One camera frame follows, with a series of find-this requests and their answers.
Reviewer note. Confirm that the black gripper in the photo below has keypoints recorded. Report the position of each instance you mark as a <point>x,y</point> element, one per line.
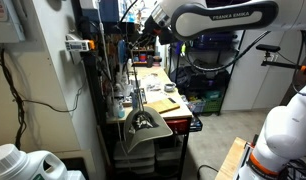
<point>151,26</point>

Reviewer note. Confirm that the olive brimmed sun hat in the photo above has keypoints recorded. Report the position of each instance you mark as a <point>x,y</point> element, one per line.
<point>136,140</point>

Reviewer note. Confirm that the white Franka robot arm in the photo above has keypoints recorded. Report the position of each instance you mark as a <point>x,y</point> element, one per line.
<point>286,133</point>

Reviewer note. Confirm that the small dark desk organizer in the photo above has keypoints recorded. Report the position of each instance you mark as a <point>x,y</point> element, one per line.
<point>144,56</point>

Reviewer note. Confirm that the blue box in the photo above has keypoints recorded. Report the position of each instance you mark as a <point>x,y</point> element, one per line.
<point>109,10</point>

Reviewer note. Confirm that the wooden top black workbench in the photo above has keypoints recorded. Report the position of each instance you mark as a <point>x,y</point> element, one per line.
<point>159,76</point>

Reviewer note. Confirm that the grey tape roll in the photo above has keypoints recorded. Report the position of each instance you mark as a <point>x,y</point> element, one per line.
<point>169,87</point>

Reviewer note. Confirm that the yellow notebook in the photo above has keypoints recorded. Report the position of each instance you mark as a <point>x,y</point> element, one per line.
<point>163,105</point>

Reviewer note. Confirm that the blue hand sanitizer bottle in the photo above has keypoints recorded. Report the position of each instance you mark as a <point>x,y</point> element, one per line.
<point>120,111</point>

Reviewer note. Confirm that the black bag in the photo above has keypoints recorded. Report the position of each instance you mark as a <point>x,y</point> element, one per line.
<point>206,83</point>

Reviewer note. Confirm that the white plastic basket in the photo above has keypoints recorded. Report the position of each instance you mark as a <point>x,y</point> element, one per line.
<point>197,106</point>

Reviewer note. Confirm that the teal plastic box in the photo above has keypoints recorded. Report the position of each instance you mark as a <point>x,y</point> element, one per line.
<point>212,94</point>

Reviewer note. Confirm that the red drawer front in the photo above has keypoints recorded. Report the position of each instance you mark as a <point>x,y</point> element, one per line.
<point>178,126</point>

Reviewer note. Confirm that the green plastic basket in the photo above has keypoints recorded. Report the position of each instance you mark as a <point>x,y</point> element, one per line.
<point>213,105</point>

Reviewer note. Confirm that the black side tray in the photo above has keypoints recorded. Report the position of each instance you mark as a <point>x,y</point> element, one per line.
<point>195,124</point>

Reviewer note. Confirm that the large white storage bin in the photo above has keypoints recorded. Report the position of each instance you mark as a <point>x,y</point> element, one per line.
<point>146,153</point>

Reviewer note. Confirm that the small white storage bin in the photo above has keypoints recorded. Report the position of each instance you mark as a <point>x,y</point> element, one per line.
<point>168,154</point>

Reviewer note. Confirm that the flat white storage bin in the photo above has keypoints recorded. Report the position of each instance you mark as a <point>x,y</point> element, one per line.
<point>134,163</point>

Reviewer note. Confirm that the grey electrical panel box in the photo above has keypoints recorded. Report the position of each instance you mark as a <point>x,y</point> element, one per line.
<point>6,26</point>

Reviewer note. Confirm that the small white plastic container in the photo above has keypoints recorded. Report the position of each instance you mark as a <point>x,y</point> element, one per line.
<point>75,175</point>

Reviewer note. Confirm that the light wooden robot table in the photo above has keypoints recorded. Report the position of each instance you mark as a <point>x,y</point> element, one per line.
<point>230,160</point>

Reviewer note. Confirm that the white detergent jug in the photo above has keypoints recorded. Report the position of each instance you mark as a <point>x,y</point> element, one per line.
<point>13,163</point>

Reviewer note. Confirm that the white wall device orange end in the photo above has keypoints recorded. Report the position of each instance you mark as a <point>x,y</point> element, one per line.
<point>76,45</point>

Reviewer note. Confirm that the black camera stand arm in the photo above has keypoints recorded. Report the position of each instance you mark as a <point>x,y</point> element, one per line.
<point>268,47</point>

